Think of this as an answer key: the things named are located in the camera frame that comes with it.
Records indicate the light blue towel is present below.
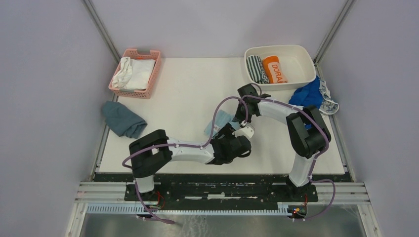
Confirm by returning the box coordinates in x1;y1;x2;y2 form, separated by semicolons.
212;110;240;137

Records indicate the dark blue towel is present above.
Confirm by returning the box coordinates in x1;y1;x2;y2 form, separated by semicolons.
288;76;323;111

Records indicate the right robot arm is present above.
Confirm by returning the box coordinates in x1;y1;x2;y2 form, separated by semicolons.
235;83;331;201

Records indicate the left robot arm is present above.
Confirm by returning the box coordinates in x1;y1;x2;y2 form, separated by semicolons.
129;123;254;201

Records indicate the striped rolled towel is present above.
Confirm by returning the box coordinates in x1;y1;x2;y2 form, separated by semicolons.
246;55;269;84

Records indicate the orange rolled towel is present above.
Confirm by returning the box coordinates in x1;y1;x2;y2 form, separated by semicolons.
262;55;289;84

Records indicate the white plastic tub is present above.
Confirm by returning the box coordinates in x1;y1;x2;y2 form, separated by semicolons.
244;45;317;91

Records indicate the patterned white blue cloth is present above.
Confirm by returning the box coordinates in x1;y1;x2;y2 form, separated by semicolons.
319;79;339;116

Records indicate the grey-blue towel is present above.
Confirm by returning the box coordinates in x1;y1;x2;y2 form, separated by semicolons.
101;101;148;139

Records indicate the pink plastic basket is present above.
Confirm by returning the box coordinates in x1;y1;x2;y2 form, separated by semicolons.
108;48;162;99

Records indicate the white folded towel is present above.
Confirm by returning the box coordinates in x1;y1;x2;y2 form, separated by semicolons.
126;59;156;90

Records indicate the white crumpled cloth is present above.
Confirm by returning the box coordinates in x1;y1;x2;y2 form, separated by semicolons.
111;57;133;89

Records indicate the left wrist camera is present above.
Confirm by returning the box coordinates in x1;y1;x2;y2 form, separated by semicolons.
232;123;255;139

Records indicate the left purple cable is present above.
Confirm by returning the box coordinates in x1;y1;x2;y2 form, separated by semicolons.
122;96;250;225

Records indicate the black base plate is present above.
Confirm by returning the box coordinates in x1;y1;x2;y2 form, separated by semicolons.
141;174;319;211

